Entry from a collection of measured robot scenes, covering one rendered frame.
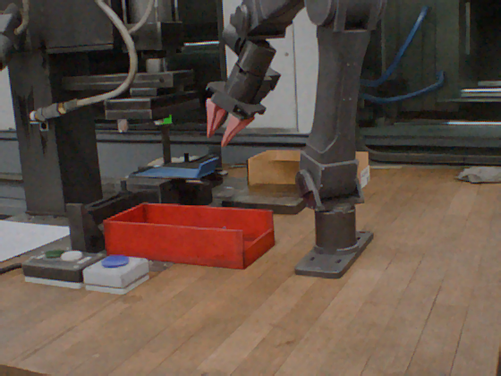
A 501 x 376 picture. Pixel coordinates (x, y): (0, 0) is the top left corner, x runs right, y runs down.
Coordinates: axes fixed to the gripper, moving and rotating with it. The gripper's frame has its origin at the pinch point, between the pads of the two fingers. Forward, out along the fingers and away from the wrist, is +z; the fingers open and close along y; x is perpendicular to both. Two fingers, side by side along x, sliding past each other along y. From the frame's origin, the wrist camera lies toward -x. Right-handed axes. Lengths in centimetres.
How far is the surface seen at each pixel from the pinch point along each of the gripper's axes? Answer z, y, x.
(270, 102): 7, 15, -63
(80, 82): 4.7, 30.0, 4.1
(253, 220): 3.3, -17.2, 13.2
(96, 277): 12.1, -7.8, 38.3
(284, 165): 6.1, -7.7, -23.5
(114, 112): 2.8, 16.3, 10.2
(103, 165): 57, 59, -63
